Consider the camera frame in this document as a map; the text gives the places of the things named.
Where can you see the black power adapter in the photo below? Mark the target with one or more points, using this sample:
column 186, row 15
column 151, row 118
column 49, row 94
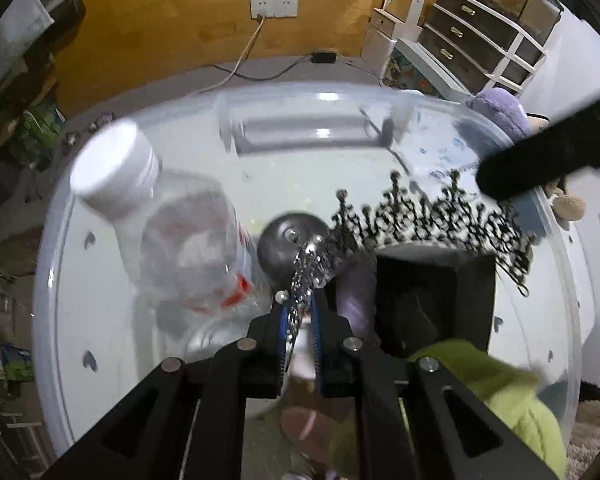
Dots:
column 323, row 57

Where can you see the white blue printed package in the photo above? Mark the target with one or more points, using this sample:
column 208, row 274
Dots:
column 434, row 154

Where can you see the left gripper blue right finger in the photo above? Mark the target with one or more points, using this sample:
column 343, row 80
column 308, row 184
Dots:
column 340, row 364

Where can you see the white wall power socket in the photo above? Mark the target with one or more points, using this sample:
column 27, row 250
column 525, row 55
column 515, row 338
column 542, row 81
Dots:
column 273, row 9

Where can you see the white drawer cabinet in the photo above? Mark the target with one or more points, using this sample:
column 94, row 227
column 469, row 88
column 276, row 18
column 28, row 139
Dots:
column 483, row 47

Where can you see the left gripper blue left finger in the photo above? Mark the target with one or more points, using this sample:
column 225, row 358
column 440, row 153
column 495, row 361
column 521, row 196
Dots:
column 184, row 420

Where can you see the beige fluffy earmuffs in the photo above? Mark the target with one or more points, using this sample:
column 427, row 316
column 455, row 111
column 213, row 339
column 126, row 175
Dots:
column 566, row 208

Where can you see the large clear water bottle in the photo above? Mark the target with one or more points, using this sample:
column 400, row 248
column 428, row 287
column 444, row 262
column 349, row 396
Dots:
column 179, row 236

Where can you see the white sun visor cap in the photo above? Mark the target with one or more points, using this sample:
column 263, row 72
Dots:
column 537, row 121

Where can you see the pink bunny plush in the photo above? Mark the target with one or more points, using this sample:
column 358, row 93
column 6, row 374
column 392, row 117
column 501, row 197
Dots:
column 309, row 419

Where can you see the purple plush toy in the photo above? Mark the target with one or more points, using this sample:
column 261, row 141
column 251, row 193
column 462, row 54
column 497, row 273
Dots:
column 504, row 110

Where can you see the green avocado plush toy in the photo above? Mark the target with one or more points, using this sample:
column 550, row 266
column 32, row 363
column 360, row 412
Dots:
column 511, row 393

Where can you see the white shopping bag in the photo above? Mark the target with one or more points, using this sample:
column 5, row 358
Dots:
column 23, row 22

